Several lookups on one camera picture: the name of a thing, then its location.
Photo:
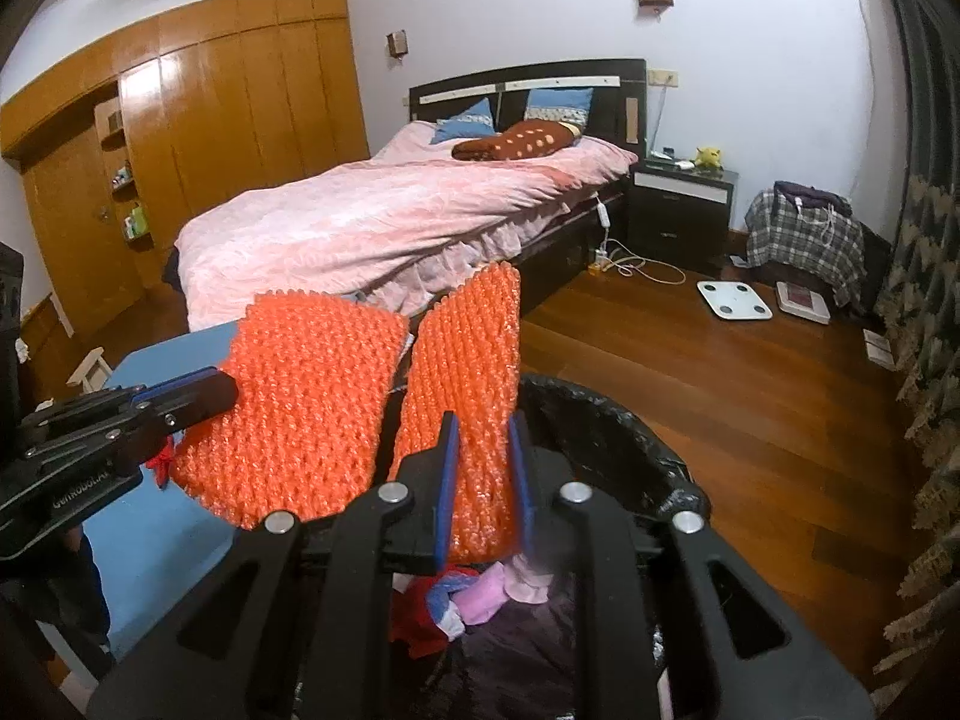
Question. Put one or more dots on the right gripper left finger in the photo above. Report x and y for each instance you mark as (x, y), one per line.
(294, 621)

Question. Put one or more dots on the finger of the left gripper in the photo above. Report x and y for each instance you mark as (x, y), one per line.
(125, 426)
(173, 404)

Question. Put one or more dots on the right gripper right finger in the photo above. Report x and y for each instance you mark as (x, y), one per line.
(670, 620)

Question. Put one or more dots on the orange foam net sleeve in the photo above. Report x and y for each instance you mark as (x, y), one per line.
(313, 374)

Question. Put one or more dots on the pink sock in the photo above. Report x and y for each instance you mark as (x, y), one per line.
(515, 579)

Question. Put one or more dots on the red plastic scrap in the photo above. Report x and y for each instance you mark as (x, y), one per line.
(160, 464)

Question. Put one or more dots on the black trash bin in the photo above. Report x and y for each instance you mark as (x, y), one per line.
(561, 521)

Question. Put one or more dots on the small white stool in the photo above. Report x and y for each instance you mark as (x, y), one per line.
(92, 373)

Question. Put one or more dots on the wooden wardrobe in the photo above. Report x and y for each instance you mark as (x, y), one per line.
(122, 143)

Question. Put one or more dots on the white bathroom scale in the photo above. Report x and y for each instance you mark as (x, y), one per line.
(734, 301)

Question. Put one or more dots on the red white floor scale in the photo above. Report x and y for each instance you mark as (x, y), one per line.
(803, 303)

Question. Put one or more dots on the dark patterned curtain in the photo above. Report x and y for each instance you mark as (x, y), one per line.
(919, 306)

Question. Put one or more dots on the plaid cloth on chair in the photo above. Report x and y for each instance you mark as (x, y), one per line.
(811, 231)

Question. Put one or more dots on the bed with pink duvet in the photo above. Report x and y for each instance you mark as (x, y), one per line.
(411, 223)

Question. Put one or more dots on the left blue pillow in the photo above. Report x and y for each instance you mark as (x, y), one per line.
(474, 122)

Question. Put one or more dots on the blue pillow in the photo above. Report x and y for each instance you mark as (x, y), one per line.
(568, 105)
(474, 122)

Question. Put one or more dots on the black nightstand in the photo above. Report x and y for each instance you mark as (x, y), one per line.
(680, 217)

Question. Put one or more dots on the dark red dotted pillow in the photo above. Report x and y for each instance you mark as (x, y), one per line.
(534, 138)

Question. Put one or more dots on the yellow plush toy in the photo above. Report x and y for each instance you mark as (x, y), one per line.
(708, 158)

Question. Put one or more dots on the right blue pillow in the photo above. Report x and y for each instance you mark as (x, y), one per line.
(568, 105)

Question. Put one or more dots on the left wall lamp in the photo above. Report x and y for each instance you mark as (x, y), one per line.
(397, 44)

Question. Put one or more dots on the wall power socket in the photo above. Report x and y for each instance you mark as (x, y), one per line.
(663, 78)

